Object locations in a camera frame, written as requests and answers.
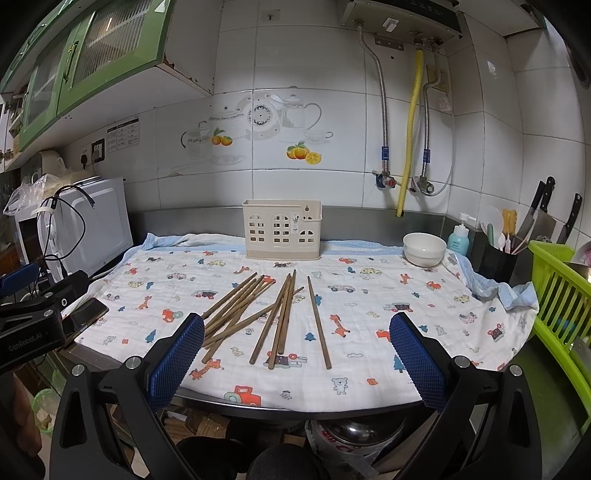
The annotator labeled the wooden chopstick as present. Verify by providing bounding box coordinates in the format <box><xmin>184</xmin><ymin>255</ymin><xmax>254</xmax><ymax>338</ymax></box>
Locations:
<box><xmin>205</xmin><ymin>275</ymin><xmax>276</xmax><ymax>338</ymax></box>
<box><xmin>249</xmin><ymin>274</ymin><xmax>291</xmax><ymax>365</ymax></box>
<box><xmin>201</xmin><ymin>272</ymin><xmax>256</xmax><ymax>320</ymax></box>
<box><xmin>205</xmin><ymin>275</ymin><xmax>263</xmax><ymax>329</ymax></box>
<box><xmin>201</xmin><ymin>276</ymin><xmax>276</xmax><ymax>365</ymax></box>
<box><xmin>307</xmin><ymin>276</ymin><xmax>332</xmax><ymax>370</ymax></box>
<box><xmin>204</xmin><ymin>300</ymin><xmax>276</xmax><ymax>348</ymax></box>
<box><xmin>269</xmin><ymin>274</ymin><xmax>293</xmax><ymax>370</ymax></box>
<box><xmin>277</xmin><ymin>269</ymin><xmax>297</xmax><ymax>355</ymax></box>

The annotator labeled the black smartphone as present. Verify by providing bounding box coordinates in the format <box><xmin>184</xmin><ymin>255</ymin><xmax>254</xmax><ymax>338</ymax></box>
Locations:
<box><xmin>62</xmin><ymin>298</ymin><xmax>109</xmax><ymax>346</ymax></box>

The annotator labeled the white microwave oven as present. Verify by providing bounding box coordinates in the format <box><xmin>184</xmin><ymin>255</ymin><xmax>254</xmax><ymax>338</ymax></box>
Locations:
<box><xmin>3</xmin><ymin>172</ymin><xmax>132</xmax><ymax>282</ymax></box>

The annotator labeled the green plastic dish rack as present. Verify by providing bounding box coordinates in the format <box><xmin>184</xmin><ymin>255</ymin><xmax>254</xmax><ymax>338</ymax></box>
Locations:
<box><xmin>529</xmin><ymin>241</ymin><xmax>590</xmax><ymax>410</ymax></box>

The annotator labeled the steel pot under counter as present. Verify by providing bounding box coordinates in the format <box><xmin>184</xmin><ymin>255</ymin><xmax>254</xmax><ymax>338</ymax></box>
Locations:
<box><xmin>304</xmin><ymin>418</ymin><xmax>405</xmax><ymax>465</ymax></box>

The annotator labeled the black utensil container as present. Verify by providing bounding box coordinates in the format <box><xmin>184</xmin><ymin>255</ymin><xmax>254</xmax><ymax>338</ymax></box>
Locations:
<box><xmin>478</xmin><ymin>244</ymin><xmax>518</xmax><ymax>283</ymax></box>

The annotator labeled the white ceramic bowl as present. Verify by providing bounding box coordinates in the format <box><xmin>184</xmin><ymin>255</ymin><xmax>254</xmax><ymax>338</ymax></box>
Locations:
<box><xmin>403</xmin><ymin>232</ymin><xmax>447</xmax><ymax>268</ymax></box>

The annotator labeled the teal soap bottle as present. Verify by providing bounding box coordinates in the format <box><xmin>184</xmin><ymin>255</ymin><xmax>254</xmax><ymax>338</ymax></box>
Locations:
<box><xmin>447</xmin><ymin>223</ymin><xmax>470</xmax><ymax>256</ymax></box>

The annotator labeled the printed white cloth mat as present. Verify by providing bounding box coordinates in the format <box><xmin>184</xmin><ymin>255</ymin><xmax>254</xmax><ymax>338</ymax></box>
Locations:
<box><xmin>78</xmin><ymin>234</ymin><xmax>539</xmax><ymax>413</ymax></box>

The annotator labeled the beige plastic utensil holder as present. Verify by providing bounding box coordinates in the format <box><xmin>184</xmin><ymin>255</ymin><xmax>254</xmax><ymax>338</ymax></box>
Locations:
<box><xmin>242</xmin><ymin>200</ymin><xmax>322</xmax><ymax>261</ymax></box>

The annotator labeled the gas water heater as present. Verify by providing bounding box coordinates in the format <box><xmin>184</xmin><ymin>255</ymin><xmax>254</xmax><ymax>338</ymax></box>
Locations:
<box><xmin>337</xmin><ymin>0</ymin><xmax>462</xmax><ymax>45</ymax></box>

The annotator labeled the black cable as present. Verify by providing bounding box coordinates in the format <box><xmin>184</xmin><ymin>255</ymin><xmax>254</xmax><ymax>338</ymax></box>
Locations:
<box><xmin>36</xmin><ymin>184</ymin><xmax>98</xmax><ymax>296</ymax></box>

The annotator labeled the black handled knife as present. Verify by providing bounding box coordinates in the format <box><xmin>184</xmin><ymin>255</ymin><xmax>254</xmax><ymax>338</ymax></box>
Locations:
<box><xmin>557</xmin><ymin>193</ymin><xmax>583</xmax><ymax>244</ymax></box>
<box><xmin>516</xmin><ymin>176</ymin><xmax>555</xmax><ymax>241</ymax></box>

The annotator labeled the black handled cleaver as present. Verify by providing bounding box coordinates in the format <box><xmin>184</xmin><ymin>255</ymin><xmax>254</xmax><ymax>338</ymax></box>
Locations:
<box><xmin>529</xmin><ymin>176</ymin><xmax>556</xmax><ymax>242</ymax></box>

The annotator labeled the steel braided hose right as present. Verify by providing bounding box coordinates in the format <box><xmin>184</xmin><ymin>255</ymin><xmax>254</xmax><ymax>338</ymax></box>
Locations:
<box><xmin>413</xmin><ymin>45</ymin><xmax>456</xmax><ymax>197</ymax></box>

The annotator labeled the steel braided hose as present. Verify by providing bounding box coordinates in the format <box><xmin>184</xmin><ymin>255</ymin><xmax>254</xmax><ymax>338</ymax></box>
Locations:
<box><xmin>413</xmin><ymin>45</ymin><xmax>456</xmax><ymax>197</ymax></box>
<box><xmin>358</xmin><ymin>25</ymin><xmax>392</xmax><ymax>186</ymax></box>

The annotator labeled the steel braided hose left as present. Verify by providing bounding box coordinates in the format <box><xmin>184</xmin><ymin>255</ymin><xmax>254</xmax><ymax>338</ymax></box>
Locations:
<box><xmin>358</xmin><ymin>25</ymin><xmax>392</xmax><ymax>186</ymax></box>

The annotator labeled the green wall cabinet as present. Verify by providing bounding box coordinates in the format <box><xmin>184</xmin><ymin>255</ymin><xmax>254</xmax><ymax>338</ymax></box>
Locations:
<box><xmin>2</xmin><ymin>1</ymin><xmax>222</xmax><ymax>159</ymax></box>

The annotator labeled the yellow gas hose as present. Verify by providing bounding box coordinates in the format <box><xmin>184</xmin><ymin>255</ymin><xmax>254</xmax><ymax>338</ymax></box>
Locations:
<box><xmin>394</xmin><ymin>49</ymin><xmax>425</xmax><ymax>218</ymax></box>

